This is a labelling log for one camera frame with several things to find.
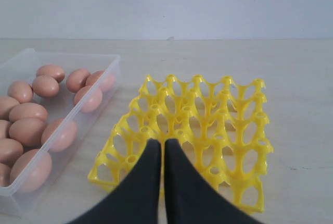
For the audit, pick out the brown egg placed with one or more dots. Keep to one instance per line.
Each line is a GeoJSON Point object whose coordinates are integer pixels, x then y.
{"type": "Point", "coordinates": [28, 110]}
{"type": "Point", "coordinates": [21, 91]}
{"type": "Point", "coordinates": [7, 103]}

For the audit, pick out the brown egg front centre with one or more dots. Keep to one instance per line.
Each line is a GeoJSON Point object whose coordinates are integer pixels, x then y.
{"type": "Point", "coordinates": [10, 150]}

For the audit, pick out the brown egg right upper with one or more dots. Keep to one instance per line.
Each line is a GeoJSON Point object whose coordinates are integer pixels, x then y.
{"type": "Point", "coordinates": [92, 102]}

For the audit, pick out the brown egg front middle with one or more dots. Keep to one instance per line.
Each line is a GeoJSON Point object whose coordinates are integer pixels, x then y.
{"type": "Point", "coordinates": [4, 175]}

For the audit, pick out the brown egg right front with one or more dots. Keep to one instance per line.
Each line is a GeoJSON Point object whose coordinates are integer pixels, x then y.
{"type": "Point", "coordinates": [36, 176]}

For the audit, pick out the brown egg back left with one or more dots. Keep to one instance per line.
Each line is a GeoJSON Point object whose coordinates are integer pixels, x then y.
{"type": "Point", "coordinates": [53, 71]}

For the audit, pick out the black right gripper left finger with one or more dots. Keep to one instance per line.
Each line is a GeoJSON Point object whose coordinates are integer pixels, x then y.
{"type": "Point", "coordinates": [136, 198]}

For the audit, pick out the brown egg left centre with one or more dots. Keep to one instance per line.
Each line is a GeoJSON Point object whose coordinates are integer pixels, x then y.
{"type": "Point", "coordinates": [4, 129]}

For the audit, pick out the brown egg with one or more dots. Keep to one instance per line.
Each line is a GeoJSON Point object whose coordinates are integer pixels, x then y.
{"type": "Point", "coordinates": [64, 139]}
{"type": "Point", "coordinates": [106, 83]}
{"type": "Point", "coordinates": [27, 131]}
{"type": "Point", "coordinates": [4, 129]}
{"type": "Point", "coordinates": [53, 71]}
{"type": "Point", "coordinates": [36, 176]}
{"type": "Point", "coordinates": [45, 86]}
{"type": "Point", "coordinates": [76, 80]}
{"type": "Point", "coordinates": [4, 175]}
{"type": "Point", "coordinates": [92, 102]}
{"type": "Point", "coordinates": [10, 150]}

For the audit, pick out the brown egg back right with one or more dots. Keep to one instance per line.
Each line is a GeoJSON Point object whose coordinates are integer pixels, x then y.
{"type": "Point", "coordinates": [106, 83]}

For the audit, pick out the brown egg right middle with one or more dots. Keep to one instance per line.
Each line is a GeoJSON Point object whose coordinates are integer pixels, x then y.
{"type": "Point", "coordinates": [64, 139]}

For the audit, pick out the clear plastic tray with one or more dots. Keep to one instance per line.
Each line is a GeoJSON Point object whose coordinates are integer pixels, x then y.
{"type": "Point", "coordinates": [23, 66]}

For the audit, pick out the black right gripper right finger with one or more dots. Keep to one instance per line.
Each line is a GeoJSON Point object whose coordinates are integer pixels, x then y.
{"type": "Point", "coordinates": [188, 196]}

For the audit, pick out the yellow plastic egg tray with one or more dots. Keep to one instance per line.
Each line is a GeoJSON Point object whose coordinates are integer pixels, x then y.
{"type": "Point", "coordinates": [220, 126]}

